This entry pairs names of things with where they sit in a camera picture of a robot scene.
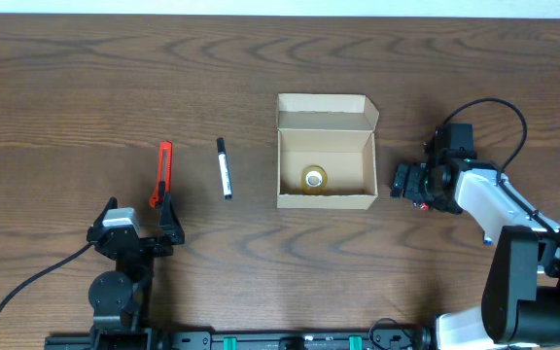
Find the blue capped white marker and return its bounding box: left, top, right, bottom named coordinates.
left=483, top=234, right=493, bottom=246

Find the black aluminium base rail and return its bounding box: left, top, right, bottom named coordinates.
left=44, top=325, right=438, bottom=350

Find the black capped white marker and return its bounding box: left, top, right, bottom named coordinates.
left=216, top=137, right=232, bottom=200

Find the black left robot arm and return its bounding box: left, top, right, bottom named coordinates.
left=87, top=192, right=185, bottom=333

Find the red utility knife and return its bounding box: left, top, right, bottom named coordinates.
left=149, top=141, right=173, bottom=208

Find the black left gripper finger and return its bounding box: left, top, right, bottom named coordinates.
left=92, top=196, right=118, bottom=228
left=158, top=192, right=185, bottom=245

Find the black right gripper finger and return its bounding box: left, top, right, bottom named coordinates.
left=403, top=165, right=427, bottom=199
left=390, top=163, right=409, bottom=198

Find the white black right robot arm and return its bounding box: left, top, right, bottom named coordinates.
left=391, top=148, right=560, bottom=349

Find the yellow tape roll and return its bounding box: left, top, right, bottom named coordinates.
left=300, top=165, right=328, bottom=194

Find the cardboard box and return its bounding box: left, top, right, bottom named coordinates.
left=276, top=93, right=379, bottom=210

